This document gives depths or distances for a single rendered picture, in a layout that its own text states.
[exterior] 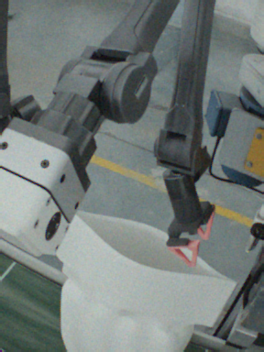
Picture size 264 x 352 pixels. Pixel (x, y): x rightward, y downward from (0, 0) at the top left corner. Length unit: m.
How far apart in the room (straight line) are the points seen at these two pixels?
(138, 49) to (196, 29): 0.25
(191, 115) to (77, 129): 0.35
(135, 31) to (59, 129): 0.19
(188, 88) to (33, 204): 0.45
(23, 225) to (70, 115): 0.14
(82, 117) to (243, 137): 0.63
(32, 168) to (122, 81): 0.16
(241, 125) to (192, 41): 0.33
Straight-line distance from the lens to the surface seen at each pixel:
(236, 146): 1.12
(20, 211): 0.45
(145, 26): 0.62
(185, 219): 0.93
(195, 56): 0.82
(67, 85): 0.56
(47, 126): 0.51
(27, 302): 1.71
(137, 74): 0.57
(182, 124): 0.83
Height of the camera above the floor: 1.80
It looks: 38 degrees down
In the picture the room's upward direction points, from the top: 11 degrees clockwise
